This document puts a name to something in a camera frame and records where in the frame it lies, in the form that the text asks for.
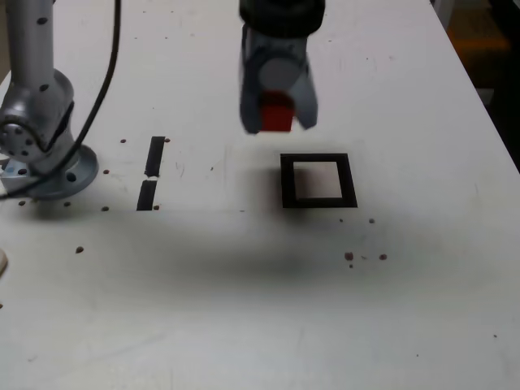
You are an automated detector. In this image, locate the black tape square outline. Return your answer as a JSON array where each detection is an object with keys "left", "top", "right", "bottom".
[{"left": 279, "top": 153, "right": 358, "bottom": 210}]

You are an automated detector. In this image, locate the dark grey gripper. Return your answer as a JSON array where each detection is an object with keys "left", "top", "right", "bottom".
[{"left": 238, "top": 27, "right": 321, "bottom": 136}]

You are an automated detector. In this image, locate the black tape strip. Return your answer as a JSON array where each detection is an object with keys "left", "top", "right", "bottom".
[{"left": 136, "top": 136, "right": 167, "bottom": 211}]

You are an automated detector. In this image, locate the red cube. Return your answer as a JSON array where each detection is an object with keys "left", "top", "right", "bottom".
[{"left": 259, "top": 89, "right": 296, "bottom": 133}]

